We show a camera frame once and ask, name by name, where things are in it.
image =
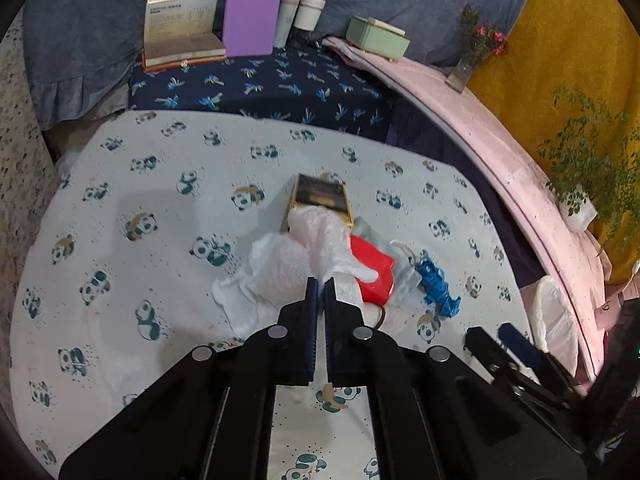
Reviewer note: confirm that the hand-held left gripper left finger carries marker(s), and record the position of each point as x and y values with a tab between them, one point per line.
311	320

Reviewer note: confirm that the slim white bottle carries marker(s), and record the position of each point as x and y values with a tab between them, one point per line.
285	22

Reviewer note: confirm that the white plastic bag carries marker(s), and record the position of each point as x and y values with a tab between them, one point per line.
550	315

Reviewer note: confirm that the white plastic glove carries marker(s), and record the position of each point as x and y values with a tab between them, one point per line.
325	240

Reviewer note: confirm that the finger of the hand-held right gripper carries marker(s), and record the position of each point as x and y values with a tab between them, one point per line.
519	344
487	349

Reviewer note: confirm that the white paper tissue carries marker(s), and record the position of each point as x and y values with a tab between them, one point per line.
270	272

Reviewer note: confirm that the gold cardboard box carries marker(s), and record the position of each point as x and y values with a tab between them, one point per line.
180	20

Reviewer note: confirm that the potted green plant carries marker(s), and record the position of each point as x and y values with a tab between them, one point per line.
580	210

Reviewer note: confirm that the clear plastic wrapper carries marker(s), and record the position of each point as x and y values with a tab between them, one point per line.
406	277

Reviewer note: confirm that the dark blue patterned cloth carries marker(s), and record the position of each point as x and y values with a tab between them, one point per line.
250	90

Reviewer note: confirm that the pink cloth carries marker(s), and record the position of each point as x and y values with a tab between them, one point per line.
475	120

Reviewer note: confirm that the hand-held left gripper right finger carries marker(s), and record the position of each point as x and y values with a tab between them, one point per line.
330	320

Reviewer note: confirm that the yellow cloth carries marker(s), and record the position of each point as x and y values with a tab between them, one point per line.
575	20

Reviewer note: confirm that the grey-blue blanket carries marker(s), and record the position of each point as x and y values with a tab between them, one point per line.
100	20

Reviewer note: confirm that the red packet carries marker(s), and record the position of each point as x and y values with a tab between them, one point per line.
372	267

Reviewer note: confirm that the wide white jar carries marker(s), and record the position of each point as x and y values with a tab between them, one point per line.
309	14

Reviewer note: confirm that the small gold and black box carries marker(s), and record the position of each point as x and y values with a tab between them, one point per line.
320	192

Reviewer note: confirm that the light green box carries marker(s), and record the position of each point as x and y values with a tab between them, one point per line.
377	40

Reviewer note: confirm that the purple foam block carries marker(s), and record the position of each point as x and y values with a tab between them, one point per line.
250	15

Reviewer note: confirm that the glass vase with flowers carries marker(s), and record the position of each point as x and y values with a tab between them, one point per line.
460	77

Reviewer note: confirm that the panda print tablecloth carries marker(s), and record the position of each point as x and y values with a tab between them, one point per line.
150	185

